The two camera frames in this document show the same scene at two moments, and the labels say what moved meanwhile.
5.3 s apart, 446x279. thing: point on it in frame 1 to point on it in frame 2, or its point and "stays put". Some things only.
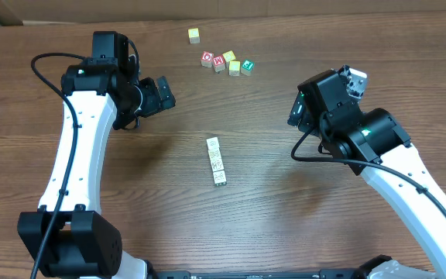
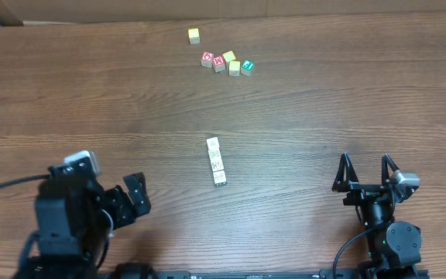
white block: (214, 154) stays put
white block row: (217, 164) stays put
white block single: (213, 143) stays put
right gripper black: (302, 112) to (340, 183)
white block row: (220, 178) stays put
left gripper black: (152, 102) to (125, 210)
